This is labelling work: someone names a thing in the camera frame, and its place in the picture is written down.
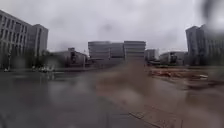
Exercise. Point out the wide grey striped building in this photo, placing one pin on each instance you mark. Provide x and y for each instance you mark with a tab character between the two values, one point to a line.
116	50

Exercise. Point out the tall dark building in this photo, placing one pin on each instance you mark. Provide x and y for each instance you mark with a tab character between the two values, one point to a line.
203	45

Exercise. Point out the low pale building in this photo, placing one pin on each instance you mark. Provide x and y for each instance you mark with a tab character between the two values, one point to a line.
173	57

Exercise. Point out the tall grey office building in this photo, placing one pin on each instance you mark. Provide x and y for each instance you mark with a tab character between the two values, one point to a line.
18	38

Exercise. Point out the small pale building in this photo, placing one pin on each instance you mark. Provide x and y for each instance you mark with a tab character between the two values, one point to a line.
151	54

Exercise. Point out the low grey building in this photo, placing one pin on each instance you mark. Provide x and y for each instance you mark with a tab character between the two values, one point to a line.
71	57

